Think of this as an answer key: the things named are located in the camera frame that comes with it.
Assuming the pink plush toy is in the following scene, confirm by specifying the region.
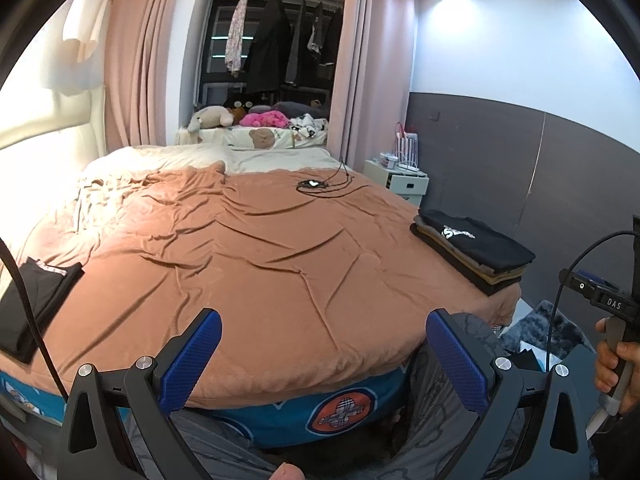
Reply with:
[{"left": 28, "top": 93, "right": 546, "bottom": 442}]
[{"left": 239, "top": 111, "right": 291, "bottom": 128}]

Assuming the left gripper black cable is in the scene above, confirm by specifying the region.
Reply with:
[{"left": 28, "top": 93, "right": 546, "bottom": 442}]
[{"left": 0, "top": 240, "right": 71, "bottom": 403}]

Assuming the striped gift bag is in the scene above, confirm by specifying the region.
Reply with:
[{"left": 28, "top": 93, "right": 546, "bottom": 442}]
[{"left": 395, "top": 121, "right": 420, "bottom": 163}]

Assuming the pink curtain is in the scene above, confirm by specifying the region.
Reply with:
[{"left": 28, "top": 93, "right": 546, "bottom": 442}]
[
  {"left": 82, "top": 0, "right": 211, "bottom": 148},
  {"left": 327, "top": 0, "right": 423, "bottom": 173}
]

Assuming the black bear print t-shirt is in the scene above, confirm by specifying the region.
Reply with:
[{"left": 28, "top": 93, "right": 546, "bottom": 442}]
[{"left": 414, "top": 210, "right": 536, "bottom": 267}]

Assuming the stack of folded clothes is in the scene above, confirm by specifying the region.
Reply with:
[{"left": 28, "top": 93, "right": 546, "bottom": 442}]
[{"left": 410, "top": 222, "right": 528, "bottom": 295}]

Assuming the black hanging coat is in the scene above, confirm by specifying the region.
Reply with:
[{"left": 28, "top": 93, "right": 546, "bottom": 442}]
[{"left": 245, "top": 0, "right": 293, "bottom": 95}]

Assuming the grey fluffy rug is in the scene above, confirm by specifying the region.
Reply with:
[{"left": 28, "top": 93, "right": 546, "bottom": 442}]
[{"left": 500, "top": 300, "right": 598, "bottom": 361}]

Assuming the dark grey cushion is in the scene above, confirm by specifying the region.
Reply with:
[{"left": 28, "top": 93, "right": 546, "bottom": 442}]
[{"left": 270, "top": 101, "right": 326, "bottom": 117}]

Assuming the white power strip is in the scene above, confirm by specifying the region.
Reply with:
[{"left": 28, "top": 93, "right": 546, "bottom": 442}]
[{"left": 380, "top": 152, "right": 423, "bottom": 173}]

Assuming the folded black garment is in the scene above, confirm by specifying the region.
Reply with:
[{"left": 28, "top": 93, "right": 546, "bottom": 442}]
[{"left": 0, "top": 257, "right": 85, "bottom": 365}]

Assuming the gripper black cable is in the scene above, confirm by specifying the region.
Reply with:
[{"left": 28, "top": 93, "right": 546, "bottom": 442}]
[
  {"left": 545, "top": 230, "right": 640, "bottom": 373},
  {"left": 0, "top": 240, "right": 71, "bottom": 403}
]

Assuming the dark hanging garment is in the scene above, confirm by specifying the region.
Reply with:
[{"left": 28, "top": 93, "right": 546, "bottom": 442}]
[{"left": 306, "top": 2, "right": 326, "bottom": 56}]

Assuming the white nightstand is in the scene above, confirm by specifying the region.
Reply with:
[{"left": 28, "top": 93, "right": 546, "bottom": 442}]
[{"left": 363, "top": 159, "right": 430, "bottom": 206}]

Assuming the grey hanging garment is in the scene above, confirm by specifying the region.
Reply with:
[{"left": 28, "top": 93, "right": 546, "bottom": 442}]
[{"left": 285, "top": 2, "right": 306, "bottom": 83}]

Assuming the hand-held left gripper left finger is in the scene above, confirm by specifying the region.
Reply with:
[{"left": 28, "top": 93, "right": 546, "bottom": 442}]
[{"left": 57, "top": 307, "right": 223, "bottom": 480}]

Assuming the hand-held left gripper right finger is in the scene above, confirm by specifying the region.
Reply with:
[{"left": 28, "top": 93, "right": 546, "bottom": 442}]
[{"left": 425, "top": 308, "right": 593, "bottom": 480}]

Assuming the beige plush toy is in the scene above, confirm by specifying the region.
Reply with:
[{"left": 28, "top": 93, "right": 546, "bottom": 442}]
[{"left": 187, "top": 106, "right": 236, "bottom": 133}]

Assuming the black charger with cable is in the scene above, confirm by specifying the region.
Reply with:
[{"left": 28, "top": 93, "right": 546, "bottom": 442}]
[{"left": 295, "top": 157, "right": 373, "bottom": 196}]

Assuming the white padded headboard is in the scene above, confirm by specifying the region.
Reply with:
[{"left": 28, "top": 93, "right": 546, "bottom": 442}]
[{"left": 0, "top": 85, "right": 108, "bottom": 241}]

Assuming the person's right hand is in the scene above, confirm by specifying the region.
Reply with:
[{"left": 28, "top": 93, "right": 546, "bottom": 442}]
[{"left": 594, "top": 317, "right": 640, "bottom": 413}]

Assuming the floral hanging garment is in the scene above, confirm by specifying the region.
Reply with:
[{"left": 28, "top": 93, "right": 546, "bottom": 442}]
[{"left": 224, "top": 0, "right": 249, "bottom": 78}]

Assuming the black and white cloth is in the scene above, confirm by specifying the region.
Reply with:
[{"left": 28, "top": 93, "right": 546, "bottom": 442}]
[{"left": 289, "top": 115, "right": 330, "bottom": 140}]

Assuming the white hanging garment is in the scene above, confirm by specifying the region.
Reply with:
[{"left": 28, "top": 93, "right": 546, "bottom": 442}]
[{"left": 62, "top": 0, "right": 113, "bottom": 63}]

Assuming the cream bed sheet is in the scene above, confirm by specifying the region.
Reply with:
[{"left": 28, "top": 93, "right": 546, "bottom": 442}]
[{"left": 20, "top": 144, "right": 351, "bottom": 261}]

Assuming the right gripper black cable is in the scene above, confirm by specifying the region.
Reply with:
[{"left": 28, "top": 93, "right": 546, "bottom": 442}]
[{"left": 545, "top": 230, "right": 640, "bottom": 373}]

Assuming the brown blanket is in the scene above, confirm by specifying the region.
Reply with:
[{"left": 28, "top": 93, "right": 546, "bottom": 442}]
[{"left": 0, "top": 161, "right": 523, "bottom": 408}]

